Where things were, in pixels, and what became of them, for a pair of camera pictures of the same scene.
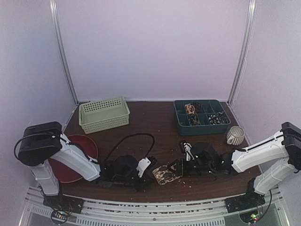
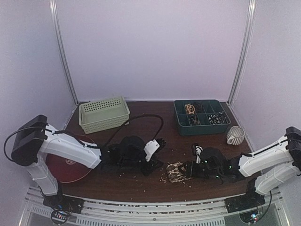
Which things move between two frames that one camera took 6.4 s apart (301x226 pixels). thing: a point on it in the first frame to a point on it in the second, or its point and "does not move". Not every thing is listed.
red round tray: (67, 173) does not move
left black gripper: (145, 181) to (151, 167)
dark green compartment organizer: (195, 117) does not move
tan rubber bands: (190, 108) does not move
